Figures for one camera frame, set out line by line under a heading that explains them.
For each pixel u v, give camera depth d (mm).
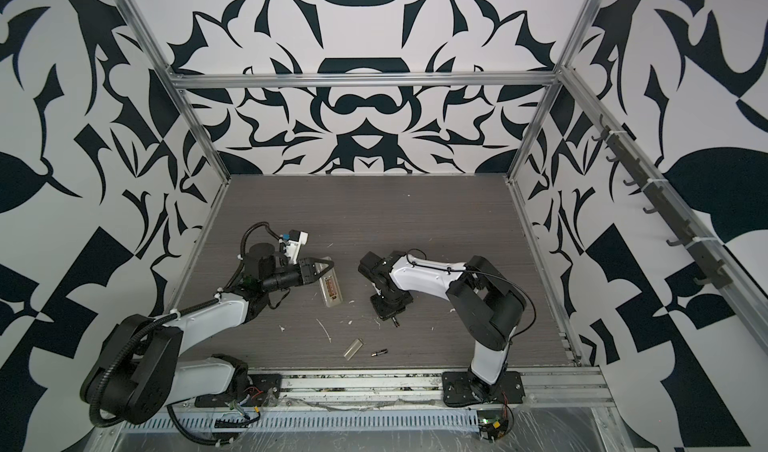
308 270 750
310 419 713
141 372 420
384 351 797
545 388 759
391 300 743
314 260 800
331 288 810
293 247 792
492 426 709
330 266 812
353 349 807
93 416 376
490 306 469
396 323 848
